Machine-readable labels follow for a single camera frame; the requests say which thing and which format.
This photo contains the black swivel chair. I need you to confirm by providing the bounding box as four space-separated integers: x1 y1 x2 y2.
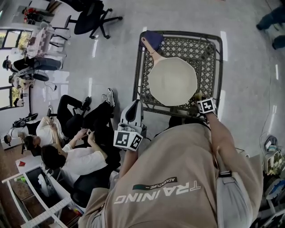
70 153 122 209

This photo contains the person's left forearm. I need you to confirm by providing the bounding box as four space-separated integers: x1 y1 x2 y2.
120 150 140 176

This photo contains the cream frying pan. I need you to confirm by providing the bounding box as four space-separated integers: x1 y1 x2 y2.
140 37 198 107

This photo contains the grey handheld appliance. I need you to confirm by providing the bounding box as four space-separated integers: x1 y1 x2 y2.
264 135 279 152

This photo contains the black lattice metal table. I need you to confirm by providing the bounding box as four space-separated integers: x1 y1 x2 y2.
132 30 224 122

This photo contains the dark blue cloth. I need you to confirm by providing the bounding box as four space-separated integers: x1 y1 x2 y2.
142 30 164 51

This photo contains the white floor cable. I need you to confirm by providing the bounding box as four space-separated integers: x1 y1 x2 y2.
260 69 279 143

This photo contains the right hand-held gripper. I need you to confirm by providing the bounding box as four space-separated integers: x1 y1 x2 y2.
196 97 218 115

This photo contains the black mesh office chair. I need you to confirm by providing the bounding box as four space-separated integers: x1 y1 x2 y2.
66 0 123 40

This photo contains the table with checkered cloth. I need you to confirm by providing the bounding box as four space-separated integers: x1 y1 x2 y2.
26 22 67 59

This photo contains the white bag of flowers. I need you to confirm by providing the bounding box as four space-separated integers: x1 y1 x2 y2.
264 151 285 176

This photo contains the white metal shelf rack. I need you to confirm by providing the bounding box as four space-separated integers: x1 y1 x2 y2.
1 166 86 228

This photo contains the black framed window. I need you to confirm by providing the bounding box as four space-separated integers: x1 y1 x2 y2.
0 30 33 111

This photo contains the person's beige t-shirt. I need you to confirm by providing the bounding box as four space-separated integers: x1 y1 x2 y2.
77 123 263 228

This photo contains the person's right forearm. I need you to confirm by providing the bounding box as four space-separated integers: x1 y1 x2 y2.
206 112 236 174

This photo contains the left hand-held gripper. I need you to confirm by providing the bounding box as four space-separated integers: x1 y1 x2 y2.
113 99 146 152

